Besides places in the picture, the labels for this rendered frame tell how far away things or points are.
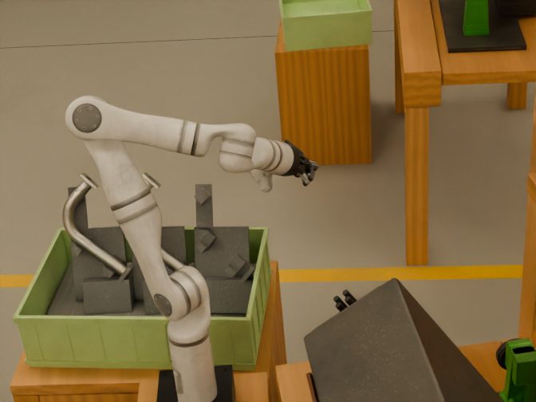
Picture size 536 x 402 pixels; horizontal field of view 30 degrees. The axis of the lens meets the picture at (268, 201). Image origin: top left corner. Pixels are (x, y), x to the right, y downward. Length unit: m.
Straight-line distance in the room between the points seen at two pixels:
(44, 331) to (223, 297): 0.48
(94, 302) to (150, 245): 0.70
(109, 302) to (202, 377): 0.59
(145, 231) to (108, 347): 0.61
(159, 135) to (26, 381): 0.91
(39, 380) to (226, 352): 0.50
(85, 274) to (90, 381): 0.33
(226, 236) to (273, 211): 1.96
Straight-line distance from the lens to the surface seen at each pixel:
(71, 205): 2.75
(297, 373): 2.43
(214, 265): 2.74
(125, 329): 2.59
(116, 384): 2.65
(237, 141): 2.08
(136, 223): 2.10
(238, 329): 2.53
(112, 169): 2.12
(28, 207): 5.02
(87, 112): 2.07
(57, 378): 2.71
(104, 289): 2.77
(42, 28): 7.16
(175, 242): 2.75
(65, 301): 2.86
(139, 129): 2.07
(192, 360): 2.23
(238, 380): 2.50
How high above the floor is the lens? 2.52
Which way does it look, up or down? 32 degrees down
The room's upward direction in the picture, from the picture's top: 5 degrees counter-clockwise
